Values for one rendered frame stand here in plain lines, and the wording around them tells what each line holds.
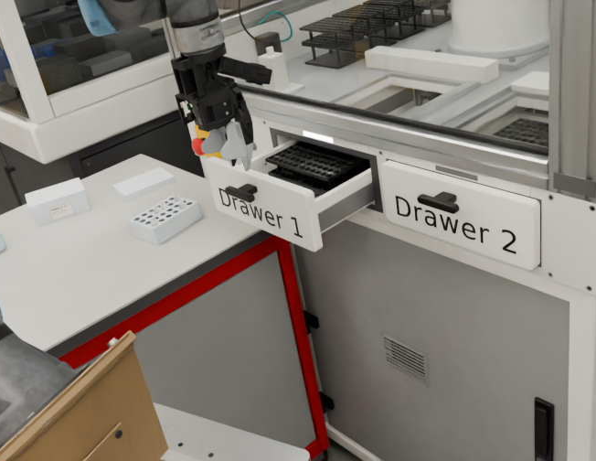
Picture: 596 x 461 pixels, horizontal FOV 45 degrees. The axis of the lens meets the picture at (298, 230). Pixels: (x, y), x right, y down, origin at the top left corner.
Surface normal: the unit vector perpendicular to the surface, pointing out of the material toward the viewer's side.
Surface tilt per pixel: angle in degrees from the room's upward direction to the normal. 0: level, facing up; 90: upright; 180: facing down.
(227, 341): 90
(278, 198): 90
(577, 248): 90
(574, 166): 90
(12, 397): 34
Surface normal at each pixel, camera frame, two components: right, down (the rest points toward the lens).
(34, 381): 0.37, -0.73
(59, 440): 0.87, 0.11
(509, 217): -0.74, 0.43
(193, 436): -0.16, -0.86
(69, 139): 0.65, 0.27
